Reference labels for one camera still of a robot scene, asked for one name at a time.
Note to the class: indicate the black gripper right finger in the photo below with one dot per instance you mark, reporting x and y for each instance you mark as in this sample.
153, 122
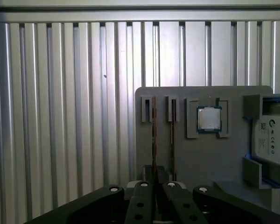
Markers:
184, 207

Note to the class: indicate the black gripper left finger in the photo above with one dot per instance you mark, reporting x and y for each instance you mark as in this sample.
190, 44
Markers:
140, 205

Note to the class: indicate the RAM stick with black chips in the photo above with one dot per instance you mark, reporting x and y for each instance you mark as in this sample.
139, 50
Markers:
154, 140
172, 140

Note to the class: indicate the grey parts rack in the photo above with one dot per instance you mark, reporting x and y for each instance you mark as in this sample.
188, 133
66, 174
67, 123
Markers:
212, 158

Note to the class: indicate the silver CPU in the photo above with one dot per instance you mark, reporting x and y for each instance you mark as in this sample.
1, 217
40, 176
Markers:
208, 119

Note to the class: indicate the hard disk in blue carrier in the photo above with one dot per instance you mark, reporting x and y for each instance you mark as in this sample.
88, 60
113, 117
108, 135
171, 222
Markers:
270, 135

